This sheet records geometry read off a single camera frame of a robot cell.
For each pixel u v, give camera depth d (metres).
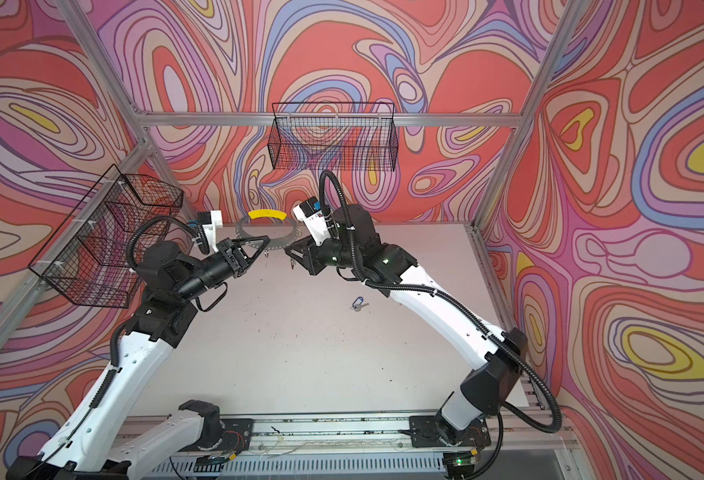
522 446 0.72
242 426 0.75
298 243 0.64
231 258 0.60
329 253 0.57
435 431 0.73
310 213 0.56
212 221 0.58
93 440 0.38
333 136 0.98
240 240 0.59
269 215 0.65
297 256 0.63
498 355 0.41
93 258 0.72
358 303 0.97
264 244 0.62
